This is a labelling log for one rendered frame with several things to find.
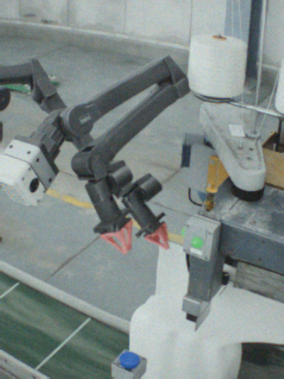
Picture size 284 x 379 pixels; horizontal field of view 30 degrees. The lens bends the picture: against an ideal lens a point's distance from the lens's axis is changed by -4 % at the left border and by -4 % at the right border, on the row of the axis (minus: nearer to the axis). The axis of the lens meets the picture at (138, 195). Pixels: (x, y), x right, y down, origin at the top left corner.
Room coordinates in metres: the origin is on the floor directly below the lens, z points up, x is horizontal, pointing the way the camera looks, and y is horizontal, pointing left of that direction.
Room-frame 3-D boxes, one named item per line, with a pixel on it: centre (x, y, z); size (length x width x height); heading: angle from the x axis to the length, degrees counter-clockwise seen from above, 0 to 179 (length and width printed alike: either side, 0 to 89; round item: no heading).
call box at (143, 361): (1.08, 0.01, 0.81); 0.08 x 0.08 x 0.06; 60
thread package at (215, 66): (1.49, -0.21, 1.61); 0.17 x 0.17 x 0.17
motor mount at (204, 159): (1.52, -0.29, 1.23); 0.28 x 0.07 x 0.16; 60
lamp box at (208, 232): (1.09, -0.16, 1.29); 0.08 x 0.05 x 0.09; 60
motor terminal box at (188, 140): (1.63, -0.17, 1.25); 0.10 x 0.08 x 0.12; 175
